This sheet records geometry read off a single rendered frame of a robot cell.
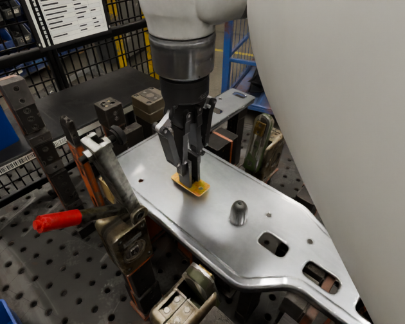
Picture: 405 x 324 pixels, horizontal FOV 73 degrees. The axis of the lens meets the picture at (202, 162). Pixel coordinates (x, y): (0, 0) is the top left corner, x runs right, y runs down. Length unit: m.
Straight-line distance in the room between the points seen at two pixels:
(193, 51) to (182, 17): 0.04
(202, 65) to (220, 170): 0.29
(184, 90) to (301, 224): 0.32
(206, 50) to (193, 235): 0.31
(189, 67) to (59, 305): 0.68
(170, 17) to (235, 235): 0.36
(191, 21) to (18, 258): 0.82
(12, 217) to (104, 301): 0.45
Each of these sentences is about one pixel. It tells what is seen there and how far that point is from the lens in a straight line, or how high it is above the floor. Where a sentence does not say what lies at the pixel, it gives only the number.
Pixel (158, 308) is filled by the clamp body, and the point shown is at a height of 1.07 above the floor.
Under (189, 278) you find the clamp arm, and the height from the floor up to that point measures 1.10.
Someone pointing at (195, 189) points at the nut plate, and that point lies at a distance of 0.55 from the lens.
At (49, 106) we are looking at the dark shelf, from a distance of 0.88.
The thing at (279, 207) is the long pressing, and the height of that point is 1.00.
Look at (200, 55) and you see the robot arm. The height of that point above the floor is 1.29.
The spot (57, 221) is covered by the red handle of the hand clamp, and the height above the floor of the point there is 1.14.
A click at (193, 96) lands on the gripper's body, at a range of 0.40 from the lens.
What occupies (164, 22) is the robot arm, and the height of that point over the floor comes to 1.33.
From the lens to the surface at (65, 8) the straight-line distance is 0.92.
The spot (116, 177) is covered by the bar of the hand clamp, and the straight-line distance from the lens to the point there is 0.39.
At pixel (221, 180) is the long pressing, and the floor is 1.00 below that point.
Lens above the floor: 1.43
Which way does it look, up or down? 43 degrees down
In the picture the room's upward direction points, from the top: straight up
